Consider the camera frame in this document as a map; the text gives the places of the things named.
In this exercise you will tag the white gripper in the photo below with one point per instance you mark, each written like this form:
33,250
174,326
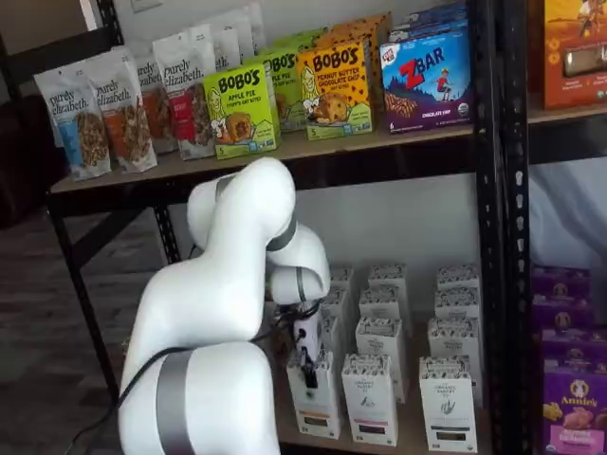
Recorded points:
310,334

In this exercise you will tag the white tea box yellow strip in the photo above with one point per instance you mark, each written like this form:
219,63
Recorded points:
339,303
313,417
331,336
343,279

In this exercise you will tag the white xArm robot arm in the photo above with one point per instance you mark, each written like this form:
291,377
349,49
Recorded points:
204,303

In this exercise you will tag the white tea box pink strip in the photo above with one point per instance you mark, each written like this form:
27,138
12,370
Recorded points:
384,303
384,339
370,403
389,277

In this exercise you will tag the white tea box dark strip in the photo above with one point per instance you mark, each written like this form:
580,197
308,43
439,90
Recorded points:
453,339
457,303
448,407
457,277

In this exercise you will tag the purple Annie's snack box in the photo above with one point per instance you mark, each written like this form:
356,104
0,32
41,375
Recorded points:
564,315
574,346
574,412
559,282

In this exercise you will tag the green Bobo's apple pie box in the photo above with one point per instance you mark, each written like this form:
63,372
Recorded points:
303,40
242,114
289,95

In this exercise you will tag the yellow Bobo's peanut butter box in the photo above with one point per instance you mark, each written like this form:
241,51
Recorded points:
351,34
370,20
332,95

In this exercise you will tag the purple blue ZBar box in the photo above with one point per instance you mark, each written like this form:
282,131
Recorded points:
427,29
436,12
427,95

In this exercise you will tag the orange snack box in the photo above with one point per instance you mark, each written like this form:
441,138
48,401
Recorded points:
569,47

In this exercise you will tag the granola bag red label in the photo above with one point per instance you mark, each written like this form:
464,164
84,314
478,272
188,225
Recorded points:
189,114

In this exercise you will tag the white plastic sheet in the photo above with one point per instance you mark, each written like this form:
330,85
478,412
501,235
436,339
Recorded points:
569,213

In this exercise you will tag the white granola bag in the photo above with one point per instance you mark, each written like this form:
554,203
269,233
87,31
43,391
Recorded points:
219,45
256,23
239,33

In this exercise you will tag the granola bag blue label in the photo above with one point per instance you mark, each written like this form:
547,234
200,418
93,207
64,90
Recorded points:
76,123

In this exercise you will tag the black metal shelf frame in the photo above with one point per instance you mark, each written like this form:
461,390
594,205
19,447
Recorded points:
517,284
379,166

